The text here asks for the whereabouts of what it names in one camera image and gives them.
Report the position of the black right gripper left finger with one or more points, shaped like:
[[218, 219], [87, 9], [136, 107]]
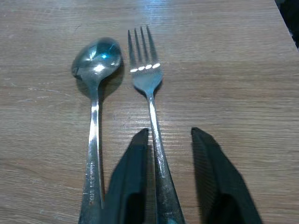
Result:
[[130, 182]]

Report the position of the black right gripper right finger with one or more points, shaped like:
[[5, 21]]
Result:
[[224, 186]]

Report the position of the silver metal fork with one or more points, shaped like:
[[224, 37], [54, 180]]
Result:
[[148, 79]]

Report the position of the silver metal spoon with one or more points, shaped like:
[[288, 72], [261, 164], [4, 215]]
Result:
[[95, 60]]

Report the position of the black floor mat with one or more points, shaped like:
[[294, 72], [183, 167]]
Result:
[[292, 18]]

